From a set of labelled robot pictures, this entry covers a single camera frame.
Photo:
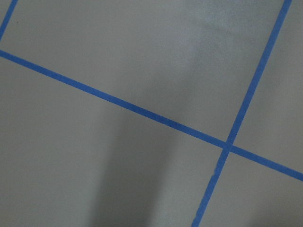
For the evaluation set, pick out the blue tape grid lines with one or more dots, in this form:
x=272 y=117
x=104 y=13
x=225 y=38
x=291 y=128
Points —
x=226 y=146

